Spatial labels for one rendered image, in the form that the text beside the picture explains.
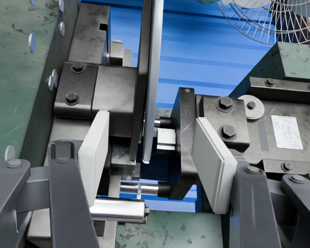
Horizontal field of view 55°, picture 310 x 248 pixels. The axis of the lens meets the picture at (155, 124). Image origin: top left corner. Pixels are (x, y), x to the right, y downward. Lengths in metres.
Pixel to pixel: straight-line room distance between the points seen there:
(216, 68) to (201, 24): 0.46
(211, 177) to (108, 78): 0.35
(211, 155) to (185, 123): 0.41
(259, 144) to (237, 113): 0.07
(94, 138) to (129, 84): 0.33
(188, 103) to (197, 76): 1.64
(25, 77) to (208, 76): 1.92
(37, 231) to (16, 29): 0.28
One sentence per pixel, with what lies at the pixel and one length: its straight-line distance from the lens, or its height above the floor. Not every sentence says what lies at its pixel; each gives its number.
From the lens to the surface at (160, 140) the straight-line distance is 0.60.
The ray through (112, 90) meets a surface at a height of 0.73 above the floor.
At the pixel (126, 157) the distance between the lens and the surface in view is 0.56.
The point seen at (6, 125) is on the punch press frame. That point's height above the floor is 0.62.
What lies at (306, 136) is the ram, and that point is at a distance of 0.65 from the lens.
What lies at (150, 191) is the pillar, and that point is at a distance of 0.65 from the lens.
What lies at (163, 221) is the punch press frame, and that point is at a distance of 0.75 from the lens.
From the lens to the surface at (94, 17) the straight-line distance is 0.62.
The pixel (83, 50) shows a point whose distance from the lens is 0.56.
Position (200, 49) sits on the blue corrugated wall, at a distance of 2.42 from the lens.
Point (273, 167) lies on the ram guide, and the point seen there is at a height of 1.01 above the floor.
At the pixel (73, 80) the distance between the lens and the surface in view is 0.49.
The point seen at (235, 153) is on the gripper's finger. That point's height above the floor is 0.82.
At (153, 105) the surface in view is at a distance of 0.27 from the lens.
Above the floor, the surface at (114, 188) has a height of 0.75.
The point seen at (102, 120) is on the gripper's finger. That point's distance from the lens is 0.18.
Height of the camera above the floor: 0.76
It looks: 5 degrees up
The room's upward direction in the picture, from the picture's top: 95 degrees clockwise
